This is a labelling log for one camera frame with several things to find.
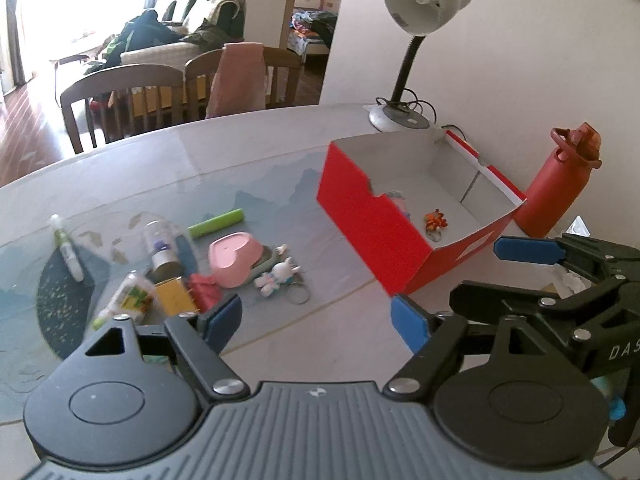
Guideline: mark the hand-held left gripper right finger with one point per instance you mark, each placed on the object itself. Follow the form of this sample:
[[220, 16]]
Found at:
[[410, 322]]

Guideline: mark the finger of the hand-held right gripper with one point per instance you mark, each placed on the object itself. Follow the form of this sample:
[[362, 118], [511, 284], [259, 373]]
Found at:
[[525, 250], [480, 297]]

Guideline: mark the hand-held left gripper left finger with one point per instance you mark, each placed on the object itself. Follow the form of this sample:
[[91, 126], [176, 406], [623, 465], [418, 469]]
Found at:
[[222, 317]]

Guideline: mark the pink heart-shaped box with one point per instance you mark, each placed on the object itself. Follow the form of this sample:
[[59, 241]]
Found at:
[[232, 260]]

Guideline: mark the green and yellow small bottle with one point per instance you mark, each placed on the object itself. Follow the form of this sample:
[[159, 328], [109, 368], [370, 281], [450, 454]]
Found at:
[[130, 297]]

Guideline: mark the red cardboard box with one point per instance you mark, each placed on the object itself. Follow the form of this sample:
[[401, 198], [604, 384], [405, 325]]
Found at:
[[370, 230]]

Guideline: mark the white pen with green label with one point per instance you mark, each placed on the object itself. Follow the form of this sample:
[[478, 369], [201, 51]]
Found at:
[[67, 252]]

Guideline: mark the pink binder clip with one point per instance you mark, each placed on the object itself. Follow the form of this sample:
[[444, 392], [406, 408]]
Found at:
[[202, 290]]

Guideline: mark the small yellow box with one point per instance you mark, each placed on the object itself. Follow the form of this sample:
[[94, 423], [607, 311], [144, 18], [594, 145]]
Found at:
[[172, 297]]

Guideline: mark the crumpled white paper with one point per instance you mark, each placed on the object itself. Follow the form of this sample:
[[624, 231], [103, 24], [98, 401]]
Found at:
[[570, 280]]

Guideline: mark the clear plastic wrapper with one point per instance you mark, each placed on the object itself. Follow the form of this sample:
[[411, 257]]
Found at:
[[577, 226]]

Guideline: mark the red water bottle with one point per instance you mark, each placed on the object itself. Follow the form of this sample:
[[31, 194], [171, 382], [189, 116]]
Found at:
[[555, 190]]

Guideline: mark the cylindrical bottle with silver base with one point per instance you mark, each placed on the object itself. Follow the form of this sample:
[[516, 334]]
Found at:
[[162, 255]]

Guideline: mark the small orange toy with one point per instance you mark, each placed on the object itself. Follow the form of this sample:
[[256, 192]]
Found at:
[[435, 221]]

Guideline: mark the green tube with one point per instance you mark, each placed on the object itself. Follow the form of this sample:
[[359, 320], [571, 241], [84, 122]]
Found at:
[[215, 224]]

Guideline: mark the pink cloth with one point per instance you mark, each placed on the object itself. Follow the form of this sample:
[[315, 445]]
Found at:
[[237, 80]]

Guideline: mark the dark wooden chair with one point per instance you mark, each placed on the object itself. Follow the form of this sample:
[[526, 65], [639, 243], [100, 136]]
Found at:
[[282, 57], [120, 77]]

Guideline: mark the beige sofa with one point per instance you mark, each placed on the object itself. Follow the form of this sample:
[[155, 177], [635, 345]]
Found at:
[[160, 52]]

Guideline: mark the bed with colourful bedding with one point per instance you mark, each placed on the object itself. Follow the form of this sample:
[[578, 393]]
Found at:
[[305, 35]]

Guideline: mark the dark clothes pile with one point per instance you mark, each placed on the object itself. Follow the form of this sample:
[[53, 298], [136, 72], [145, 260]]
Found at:
[[145, 30]]

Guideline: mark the low coffee table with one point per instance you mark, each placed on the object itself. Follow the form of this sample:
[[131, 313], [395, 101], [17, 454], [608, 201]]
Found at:
[[75, 52]]

